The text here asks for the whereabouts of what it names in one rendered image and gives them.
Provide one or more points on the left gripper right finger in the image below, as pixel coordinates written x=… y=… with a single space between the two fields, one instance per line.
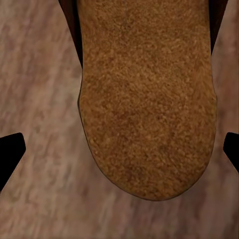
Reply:
x=231 y=148

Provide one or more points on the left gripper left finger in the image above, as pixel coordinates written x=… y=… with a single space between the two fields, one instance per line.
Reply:
x=12 y=149

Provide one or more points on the sandal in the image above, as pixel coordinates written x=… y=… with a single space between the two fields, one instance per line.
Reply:
x=147 y=100

